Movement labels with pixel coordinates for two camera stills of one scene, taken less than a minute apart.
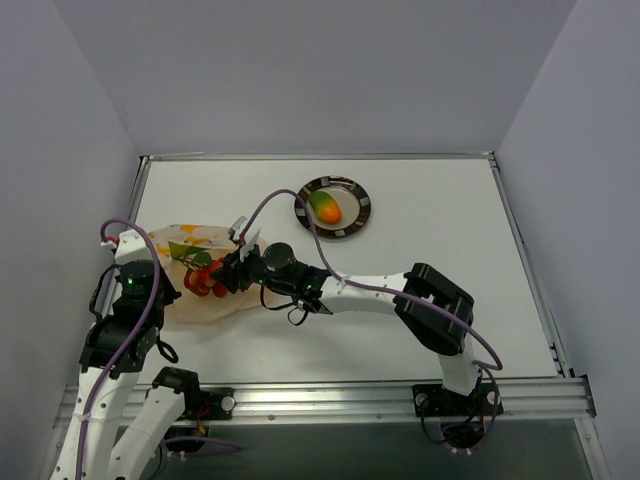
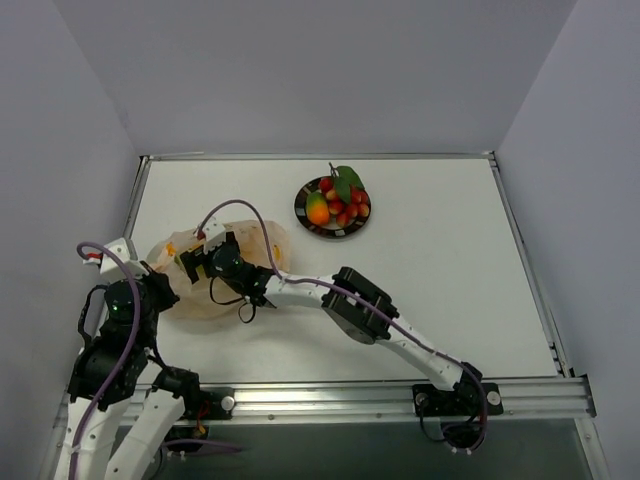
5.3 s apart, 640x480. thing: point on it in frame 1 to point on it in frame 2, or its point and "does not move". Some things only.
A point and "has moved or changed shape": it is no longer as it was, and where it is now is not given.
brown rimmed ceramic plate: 352,200 does not move
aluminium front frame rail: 539,399 does not move
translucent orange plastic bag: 191,306 has moved or changed shape
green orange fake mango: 325,207 does not move
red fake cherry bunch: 200,267 to 344,191
